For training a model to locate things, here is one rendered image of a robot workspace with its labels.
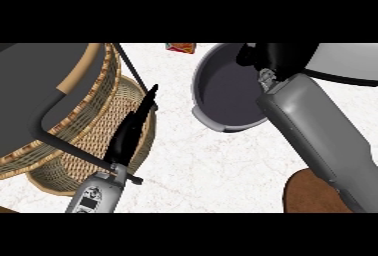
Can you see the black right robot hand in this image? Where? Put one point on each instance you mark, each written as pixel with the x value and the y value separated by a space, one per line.
pixel 283 58

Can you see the red can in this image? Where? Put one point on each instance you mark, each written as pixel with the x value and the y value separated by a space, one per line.
pixel 181 47

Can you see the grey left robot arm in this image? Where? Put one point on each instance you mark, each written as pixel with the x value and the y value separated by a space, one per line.
pixel 98 196

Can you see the brown wooden cutting board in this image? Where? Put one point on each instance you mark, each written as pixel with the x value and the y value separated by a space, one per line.
pixel 311 196

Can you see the large wicker basket tier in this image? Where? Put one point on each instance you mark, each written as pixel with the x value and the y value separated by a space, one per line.
pixel 30 83

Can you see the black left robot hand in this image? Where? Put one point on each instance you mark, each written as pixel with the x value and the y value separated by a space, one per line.
pixel 129 133

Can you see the grey metal pot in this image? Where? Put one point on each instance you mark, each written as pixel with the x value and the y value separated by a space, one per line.
pixel 228 95

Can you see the dark grey basket frame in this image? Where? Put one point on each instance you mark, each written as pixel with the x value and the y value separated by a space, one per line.
pixel 40 115

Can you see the small wicker basket tier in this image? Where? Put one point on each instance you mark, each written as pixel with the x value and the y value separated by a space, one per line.
pixel 105 133

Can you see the grey round plate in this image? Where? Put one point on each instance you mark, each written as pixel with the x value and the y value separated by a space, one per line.
pixel 345 60

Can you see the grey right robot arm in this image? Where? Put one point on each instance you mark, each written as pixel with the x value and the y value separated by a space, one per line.
pixel 315 133

